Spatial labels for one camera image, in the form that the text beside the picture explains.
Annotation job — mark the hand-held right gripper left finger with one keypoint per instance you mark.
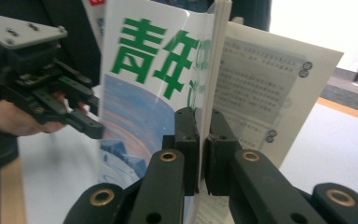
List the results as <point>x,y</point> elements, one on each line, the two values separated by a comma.
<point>188,149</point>

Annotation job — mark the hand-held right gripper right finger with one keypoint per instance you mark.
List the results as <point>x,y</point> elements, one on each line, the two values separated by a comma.
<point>219,155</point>

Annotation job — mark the white magazine green title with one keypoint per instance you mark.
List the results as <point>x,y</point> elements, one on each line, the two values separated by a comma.
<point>143,46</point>

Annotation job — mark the wooden table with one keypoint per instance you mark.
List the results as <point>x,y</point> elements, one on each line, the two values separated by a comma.
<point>12,193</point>

